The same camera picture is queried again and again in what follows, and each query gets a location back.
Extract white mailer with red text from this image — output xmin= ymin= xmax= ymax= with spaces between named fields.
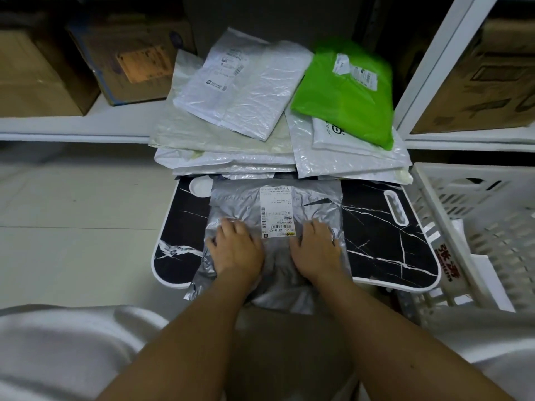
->
xmin=449 ymin=219 xmax=517 ymax=312

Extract plain brown cardboard box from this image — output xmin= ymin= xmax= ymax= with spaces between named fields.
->
xmin=0 ymin=28 xmax=101 ymax=118

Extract cardboard box with orange label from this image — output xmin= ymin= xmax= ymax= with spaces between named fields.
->
xmin=66 ymin=12 xmax=197 ymax=107

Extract white metal shelf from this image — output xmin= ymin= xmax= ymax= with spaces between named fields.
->
xmin=0 ymin=0 xmax=535 ymax=153

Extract white labelled poly mailer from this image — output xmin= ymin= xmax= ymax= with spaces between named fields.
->
xmin=172 ymin=28 xmax=314 ymax=143

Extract black marble lap table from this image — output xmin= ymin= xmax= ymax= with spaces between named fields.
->
xmin=151 ymin=175 xmax=442 ymax=294

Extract white mailer with logo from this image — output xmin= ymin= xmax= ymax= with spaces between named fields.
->
xmin=311 ymin=116 xmax=408 ymax=159

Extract person's left hand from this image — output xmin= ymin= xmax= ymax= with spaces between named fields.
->
xmin=207 ymin=217 xmax=266 ymax=285

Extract grey poly mailer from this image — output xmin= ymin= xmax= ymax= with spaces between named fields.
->
xmin=182 ymin=179 xmax=344 ymax=316

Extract person's white shorts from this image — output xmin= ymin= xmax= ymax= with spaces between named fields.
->
xmin=0 ymin=304 xmax=535 ymax=401

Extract white plastic basket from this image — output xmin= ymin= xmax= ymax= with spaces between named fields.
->
xmin=411 ymin=162 xmax=535 ymax=326

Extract person's left forearm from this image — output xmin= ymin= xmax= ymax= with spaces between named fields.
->
xmin=98 ymin=275 xmax=260 ymax=401

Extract cardboard box with black print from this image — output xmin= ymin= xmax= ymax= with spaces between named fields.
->
xmin=411 ymin=18 xmax=535 ymax=134

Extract green poly mailer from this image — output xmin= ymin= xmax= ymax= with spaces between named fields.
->
xmin=290 ymin=39 xmax=396 ymax=150

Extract pile of white mailers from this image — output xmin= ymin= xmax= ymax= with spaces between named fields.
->
xmin=148 ymin=50 xmax=415 ymax=187

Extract person's right forearm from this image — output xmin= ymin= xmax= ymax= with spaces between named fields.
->
xmin=317 ymin=275 xmax=515 ymax=401

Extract person's right hand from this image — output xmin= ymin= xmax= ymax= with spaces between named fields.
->
xmin=288 ymin=219 xmax=350 ymax=285

